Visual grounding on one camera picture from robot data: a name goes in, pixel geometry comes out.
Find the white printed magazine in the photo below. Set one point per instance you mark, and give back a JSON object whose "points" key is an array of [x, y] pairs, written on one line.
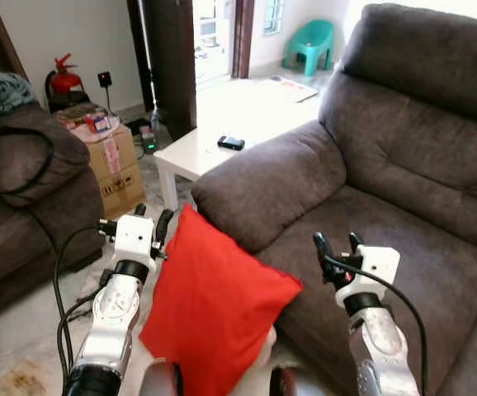
{"points": [[292, 88]]}

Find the black wall socket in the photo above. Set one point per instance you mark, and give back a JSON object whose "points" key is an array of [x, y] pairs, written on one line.
{"points": [[105, 79]]}

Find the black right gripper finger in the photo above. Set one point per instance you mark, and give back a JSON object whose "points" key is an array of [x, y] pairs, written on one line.
{"points": [[324, 252], [356, 242]]}

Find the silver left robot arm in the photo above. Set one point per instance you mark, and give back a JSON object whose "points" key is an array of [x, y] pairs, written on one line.
{"points": [[110, 322]]}

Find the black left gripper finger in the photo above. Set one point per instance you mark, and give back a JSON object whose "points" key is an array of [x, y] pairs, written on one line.
{"points": [[164, 224], [140, 210]]}

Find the dark brown fabric armchair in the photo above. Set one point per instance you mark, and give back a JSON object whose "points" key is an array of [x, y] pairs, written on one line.
{"points": [[24, 239]]}

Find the grey-blue blanket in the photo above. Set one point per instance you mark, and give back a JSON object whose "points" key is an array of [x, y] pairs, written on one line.
{"points": [[3, 91]]}

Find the red pillow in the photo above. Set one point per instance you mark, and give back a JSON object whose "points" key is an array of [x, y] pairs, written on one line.
{"points": [[214, 313]]}

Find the brown cardboard box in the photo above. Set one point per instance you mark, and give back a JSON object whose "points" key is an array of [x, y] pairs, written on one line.
{"points": [[127, 196], [115, 157]]}

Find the glass louvre window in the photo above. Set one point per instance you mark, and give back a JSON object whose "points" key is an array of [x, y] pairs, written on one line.
{"points": [[273, 15]]}

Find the small black device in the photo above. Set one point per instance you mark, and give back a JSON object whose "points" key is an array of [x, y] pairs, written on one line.
{"points": [[231, 143]]}

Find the dark brown door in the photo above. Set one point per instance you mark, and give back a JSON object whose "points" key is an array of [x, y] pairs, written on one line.
{"points": [[177, 66]]}

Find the teal plastic chair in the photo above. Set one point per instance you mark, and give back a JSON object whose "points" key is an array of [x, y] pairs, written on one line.
{"points": [[313, 41]]}

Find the black charger with green light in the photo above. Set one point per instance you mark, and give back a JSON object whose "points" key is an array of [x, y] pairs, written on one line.
{"points": [[148, 142]]}

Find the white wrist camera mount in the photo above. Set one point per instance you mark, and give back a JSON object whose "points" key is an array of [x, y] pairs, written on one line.
{"points": [[376, 266], [134, 238]]}

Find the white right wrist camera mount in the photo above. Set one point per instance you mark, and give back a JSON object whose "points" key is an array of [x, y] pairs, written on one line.
{"points": [[376, 266]]}

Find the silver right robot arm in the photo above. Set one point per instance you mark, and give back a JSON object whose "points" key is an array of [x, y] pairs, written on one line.
{"points": [[379, 346]]}

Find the brown wooden door frame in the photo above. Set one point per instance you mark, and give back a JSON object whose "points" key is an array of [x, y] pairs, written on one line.
{"points": [[242, 41]]}

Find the red fire extinguisher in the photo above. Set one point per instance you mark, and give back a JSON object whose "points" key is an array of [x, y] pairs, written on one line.
{"points": [[65, 82]]}

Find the red snack packet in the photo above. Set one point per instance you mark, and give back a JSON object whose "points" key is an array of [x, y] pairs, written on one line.
{"points": [[98, 123]]}

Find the grey metal stand pole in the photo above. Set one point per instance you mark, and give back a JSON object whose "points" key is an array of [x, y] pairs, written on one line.
{"points": [[149, 66]]}

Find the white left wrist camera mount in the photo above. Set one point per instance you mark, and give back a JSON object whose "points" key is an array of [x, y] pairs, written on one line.
{"points": [[134, 238]]}

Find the grey-brown fabric sofa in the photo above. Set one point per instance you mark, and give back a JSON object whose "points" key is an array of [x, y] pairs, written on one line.
{"points": [[403, 165]]}

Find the white side table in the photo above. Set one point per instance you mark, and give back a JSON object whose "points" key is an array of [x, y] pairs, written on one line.
{"points": [[197, 157]]}

